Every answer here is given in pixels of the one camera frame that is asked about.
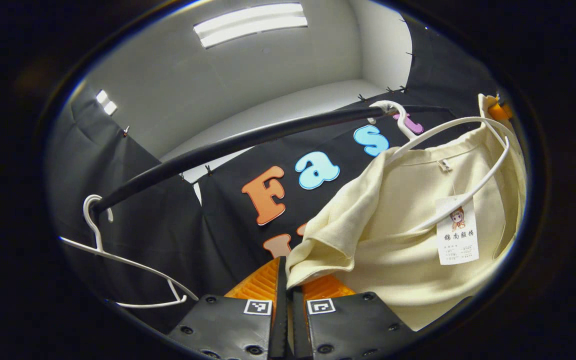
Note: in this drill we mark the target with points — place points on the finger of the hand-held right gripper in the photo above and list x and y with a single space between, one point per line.
499 111

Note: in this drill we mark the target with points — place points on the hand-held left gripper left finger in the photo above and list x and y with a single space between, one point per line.
279 320

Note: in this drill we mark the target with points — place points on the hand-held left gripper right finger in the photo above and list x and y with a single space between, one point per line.
299 325

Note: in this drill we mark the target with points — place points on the white clothes hanger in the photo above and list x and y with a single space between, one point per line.
98 239
401 116

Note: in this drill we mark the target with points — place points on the cream shirt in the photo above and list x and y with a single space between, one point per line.
393 250

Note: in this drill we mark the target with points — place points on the white paper clothing tag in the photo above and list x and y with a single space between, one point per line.
458 240

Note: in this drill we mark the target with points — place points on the black backdrop cloth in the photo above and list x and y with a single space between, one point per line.
168 240

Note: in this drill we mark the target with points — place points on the ceiling light panel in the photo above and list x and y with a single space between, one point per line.
106 102
250 25

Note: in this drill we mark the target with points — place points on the black clothes rail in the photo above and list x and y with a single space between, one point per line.
248 141

